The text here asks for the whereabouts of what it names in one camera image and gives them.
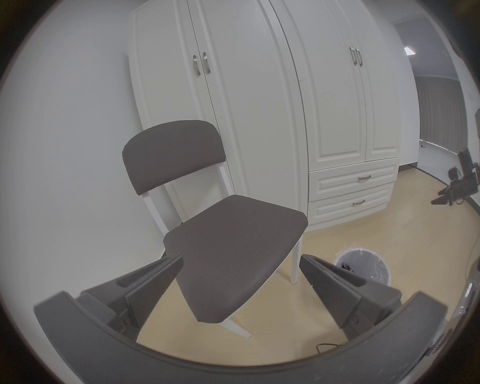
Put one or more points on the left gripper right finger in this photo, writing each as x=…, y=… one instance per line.
x=345, y=300

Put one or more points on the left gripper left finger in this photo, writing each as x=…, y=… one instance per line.
x=138, y=296

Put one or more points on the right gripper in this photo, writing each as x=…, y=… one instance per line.
x=467, y=187

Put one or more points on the black plastic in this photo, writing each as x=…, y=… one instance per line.
x=347, y=267

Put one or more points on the clear plastic bag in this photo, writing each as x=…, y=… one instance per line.
x=369, y=262

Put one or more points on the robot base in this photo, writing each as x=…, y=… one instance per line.
x=468, y=300

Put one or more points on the white trash bin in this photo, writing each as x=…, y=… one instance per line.
x=389, y=273

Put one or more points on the white chair with grey cushions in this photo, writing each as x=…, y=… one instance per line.
x=232, y=243

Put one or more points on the white wardrobe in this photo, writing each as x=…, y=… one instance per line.
x=262, y=93

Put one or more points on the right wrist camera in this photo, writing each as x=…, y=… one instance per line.
x=453, y=173

